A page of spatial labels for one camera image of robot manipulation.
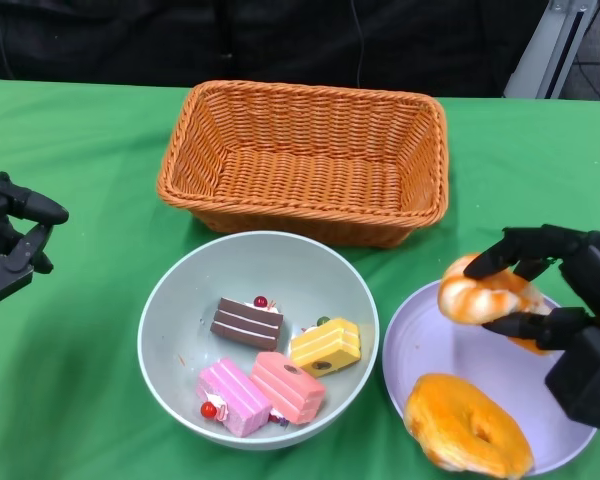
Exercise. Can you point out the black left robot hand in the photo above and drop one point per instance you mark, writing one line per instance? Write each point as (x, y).
(5, 270)

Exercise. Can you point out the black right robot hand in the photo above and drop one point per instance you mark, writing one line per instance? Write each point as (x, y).
(595, 300)

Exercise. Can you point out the grey-green bowl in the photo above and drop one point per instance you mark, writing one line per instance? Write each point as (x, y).
(190, 280)

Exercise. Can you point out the orange glazed twisted bread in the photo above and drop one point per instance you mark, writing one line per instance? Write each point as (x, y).
(445, 410)

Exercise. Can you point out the lavender plate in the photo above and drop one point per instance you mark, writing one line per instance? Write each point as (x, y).
(415, 350)

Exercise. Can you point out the brown chocolate toy cake slice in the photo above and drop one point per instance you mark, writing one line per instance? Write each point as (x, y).
(245, 325)

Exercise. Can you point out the pink toy cake slice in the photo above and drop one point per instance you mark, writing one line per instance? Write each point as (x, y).
(235, 395)

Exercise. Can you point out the yellow toy cake slice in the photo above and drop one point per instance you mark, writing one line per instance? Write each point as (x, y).
(325, 345)

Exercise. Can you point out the coral toy cake slice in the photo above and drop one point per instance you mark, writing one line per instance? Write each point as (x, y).
(290, 390)

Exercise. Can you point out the orange wicker basket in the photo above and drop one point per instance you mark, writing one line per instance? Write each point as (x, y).
(305, 175)

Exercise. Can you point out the green tablecloth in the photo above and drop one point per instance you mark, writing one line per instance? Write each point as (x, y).
(80, 125)

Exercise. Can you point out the black backdrop curtain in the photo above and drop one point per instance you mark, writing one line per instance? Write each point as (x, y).
(130, 40)

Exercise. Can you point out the aluminium frame post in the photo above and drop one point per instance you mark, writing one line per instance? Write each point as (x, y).
(550, 55)

